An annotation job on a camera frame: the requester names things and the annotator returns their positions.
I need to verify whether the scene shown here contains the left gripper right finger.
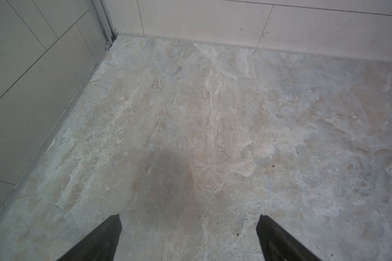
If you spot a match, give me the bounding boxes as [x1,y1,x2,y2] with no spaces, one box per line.
[256,215,320,261]

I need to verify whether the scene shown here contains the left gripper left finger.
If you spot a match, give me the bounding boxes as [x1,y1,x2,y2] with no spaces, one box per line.
[58,214,122,261]

